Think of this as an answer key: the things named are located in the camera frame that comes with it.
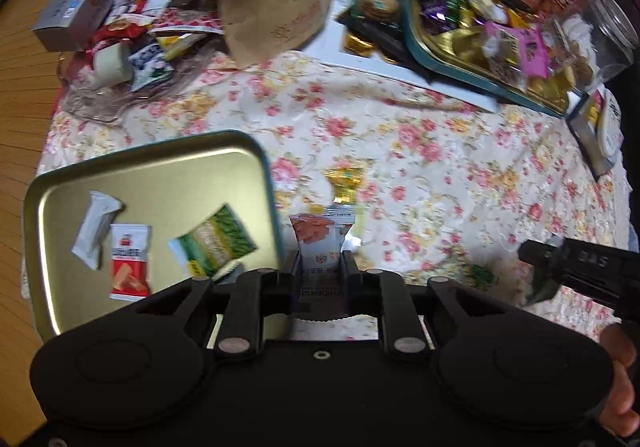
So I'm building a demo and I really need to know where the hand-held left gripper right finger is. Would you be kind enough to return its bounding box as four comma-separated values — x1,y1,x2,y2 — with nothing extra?
340,249,506,360

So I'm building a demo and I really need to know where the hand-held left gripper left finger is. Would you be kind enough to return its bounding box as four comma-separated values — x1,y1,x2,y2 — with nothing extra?
132,249,303,360

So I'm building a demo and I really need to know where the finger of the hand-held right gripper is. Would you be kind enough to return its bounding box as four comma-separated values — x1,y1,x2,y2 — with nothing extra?
518,236,566,270

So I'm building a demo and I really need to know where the orange white snack packet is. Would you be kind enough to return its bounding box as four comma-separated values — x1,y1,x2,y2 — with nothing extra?
289,208,357,324

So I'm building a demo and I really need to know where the green pea snack packet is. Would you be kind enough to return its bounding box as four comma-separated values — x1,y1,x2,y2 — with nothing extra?
168,203,259,279

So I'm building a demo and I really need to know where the gold candy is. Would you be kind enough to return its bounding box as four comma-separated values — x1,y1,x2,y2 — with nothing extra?
324,167,369,206

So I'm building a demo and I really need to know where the gold metal tray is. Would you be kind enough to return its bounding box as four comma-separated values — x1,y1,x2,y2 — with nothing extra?
22,130,282,343

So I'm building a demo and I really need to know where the red white snack packet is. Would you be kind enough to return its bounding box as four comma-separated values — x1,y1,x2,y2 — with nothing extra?
108,223,152,301

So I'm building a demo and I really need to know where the grey white snack packet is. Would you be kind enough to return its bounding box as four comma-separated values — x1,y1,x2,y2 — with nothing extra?
71,190,124,271

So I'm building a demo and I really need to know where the person's right hand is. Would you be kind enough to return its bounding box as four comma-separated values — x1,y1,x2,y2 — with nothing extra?
598,324,640,438

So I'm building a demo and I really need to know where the floral tablecloth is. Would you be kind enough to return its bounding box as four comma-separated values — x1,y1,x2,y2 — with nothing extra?
20,50,636,343

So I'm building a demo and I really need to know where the black yellow box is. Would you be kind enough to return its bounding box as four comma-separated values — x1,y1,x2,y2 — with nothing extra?
566,87,625,178

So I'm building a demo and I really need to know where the white tray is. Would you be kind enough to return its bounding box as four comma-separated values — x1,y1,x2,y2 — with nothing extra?
320,0,498,114

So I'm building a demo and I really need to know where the pink snack packet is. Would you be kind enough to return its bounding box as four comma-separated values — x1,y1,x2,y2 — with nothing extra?
482,22,551,80

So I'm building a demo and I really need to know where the teal rimmed candy tray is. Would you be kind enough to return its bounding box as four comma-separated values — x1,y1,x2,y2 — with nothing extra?
400,0,591,120

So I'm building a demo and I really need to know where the gold foil chocolate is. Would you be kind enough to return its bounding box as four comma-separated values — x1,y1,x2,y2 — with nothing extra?
342,31,382,57

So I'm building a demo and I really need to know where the large clear glass jar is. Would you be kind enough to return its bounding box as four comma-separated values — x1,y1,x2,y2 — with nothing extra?
582,0,637,84

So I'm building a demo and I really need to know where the black candy insert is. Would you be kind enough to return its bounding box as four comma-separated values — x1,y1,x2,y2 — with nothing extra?
336,10,413,65

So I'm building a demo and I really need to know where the white packet dark fruit print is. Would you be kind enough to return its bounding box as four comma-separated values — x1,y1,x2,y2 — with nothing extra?
127,43,175,93

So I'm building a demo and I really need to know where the yellow snack packet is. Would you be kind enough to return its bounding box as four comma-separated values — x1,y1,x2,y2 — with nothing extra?
159,31,203,62

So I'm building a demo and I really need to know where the clear glass plate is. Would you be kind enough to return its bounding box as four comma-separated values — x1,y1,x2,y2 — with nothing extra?
56,40,221,125

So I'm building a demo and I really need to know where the brown paper bag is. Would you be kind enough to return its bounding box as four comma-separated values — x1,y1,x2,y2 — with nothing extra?
217,0,332,73

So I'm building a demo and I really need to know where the giraffe print snack packet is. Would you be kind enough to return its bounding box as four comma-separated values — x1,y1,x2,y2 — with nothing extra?
150,10,226,35

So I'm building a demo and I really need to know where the white tape roll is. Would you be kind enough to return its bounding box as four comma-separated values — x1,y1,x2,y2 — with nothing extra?
94,42,135,87

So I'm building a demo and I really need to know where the white black snack packet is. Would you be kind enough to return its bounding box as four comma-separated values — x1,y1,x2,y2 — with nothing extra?
114,0,176,25

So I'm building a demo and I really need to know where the grey cardboard box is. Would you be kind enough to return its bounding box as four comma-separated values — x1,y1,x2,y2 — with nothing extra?
32,0,122,53

